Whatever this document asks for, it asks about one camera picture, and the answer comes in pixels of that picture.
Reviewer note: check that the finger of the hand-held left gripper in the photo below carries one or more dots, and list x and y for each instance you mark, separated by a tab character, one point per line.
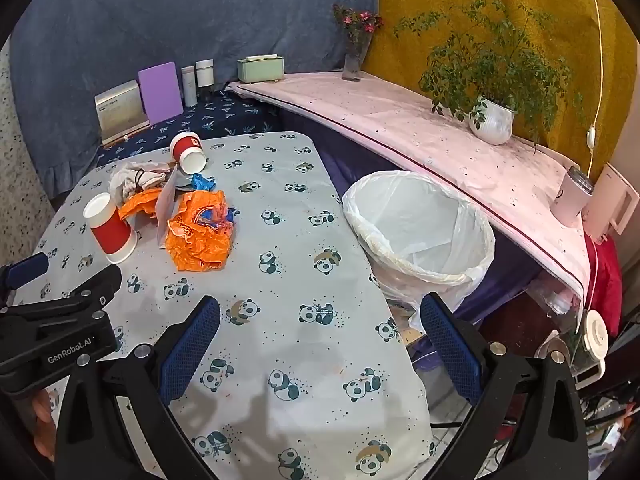
92	287
27	267

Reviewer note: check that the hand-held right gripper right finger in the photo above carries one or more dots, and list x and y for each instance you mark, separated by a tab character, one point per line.
450	355

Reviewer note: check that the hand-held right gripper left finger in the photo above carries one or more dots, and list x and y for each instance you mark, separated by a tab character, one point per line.
192	352

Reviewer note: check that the red and white paper cup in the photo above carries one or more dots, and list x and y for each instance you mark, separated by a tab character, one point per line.
111	234
185	147

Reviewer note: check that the small orange plastic bag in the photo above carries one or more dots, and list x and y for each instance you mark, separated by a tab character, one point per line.
137	204

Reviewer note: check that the large orange plastic bag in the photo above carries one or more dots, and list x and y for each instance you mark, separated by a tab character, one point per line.
200	246

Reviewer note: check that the white paper tissue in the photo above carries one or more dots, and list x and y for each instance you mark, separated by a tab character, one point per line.
126	175

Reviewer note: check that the white plastic bag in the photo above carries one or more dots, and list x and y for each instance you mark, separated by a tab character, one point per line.
415	230

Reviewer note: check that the person's left hand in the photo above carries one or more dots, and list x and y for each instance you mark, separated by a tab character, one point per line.
44	415

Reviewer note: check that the white paper card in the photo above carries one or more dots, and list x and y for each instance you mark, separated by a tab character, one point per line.
166	215

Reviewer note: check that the panda print tablecloth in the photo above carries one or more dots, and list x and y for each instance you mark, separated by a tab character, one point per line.
300	260

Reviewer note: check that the white round appliance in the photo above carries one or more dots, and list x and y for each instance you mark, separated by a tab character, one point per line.
595	332

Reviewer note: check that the red cloth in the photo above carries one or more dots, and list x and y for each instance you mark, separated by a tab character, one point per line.
607	280

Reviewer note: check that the gold cardboard box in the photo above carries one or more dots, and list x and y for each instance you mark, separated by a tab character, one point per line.
120	110

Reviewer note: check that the pink cup with lid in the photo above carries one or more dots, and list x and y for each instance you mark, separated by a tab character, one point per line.
570	200

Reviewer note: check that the purple foam block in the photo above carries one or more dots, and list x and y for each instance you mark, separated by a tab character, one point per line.
160	92

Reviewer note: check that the dark blue patterned cloth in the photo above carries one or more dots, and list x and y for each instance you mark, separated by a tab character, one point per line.
220	115

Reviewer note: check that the slim white bottle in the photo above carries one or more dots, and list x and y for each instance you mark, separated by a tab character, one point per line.
189	85

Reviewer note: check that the pink kettle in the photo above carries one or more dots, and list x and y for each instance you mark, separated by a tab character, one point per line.
607	195

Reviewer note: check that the pink cloth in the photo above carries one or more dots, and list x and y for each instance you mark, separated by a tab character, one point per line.
400	125

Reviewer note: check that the potted green plant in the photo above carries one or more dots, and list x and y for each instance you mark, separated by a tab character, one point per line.
492	121

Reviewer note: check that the wide white jar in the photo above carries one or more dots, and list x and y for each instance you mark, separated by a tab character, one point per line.
204	74

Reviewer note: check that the grey-blue blanket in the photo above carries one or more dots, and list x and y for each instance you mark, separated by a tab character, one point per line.
150	20

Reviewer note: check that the light green box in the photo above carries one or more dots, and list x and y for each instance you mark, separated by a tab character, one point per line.
260	70

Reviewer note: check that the glass vase with flowers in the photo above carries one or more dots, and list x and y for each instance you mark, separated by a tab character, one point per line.
356	60

